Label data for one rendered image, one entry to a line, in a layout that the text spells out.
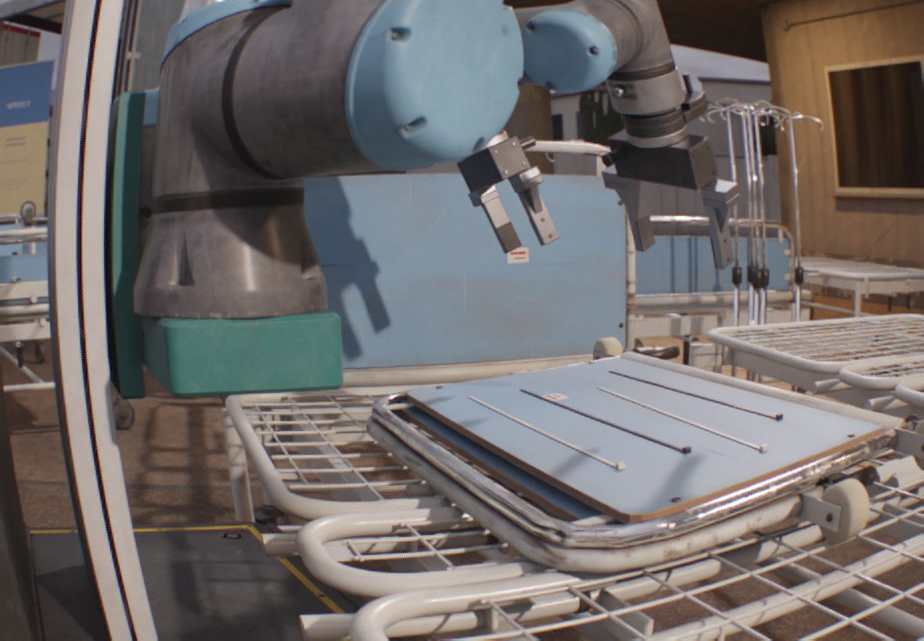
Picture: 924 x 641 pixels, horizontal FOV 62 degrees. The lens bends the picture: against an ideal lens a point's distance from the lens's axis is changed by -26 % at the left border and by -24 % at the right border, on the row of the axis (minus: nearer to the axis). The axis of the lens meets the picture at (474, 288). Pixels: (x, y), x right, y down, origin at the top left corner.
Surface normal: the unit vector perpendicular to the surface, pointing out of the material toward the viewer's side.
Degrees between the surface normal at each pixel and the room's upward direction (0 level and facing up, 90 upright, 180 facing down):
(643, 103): 114
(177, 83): 89
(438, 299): 90
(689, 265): 90
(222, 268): 70
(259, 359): 90
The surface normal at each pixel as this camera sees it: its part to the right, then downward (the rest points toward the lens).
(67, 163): 0.50, 0.06
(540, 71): -0.46, 0.48
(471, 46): 0.80, 0.12
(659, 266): 0.18, 0.07
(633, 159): -0.73, 0.45
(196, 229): -0.11, -0.27
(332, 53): -0.59, -0.03
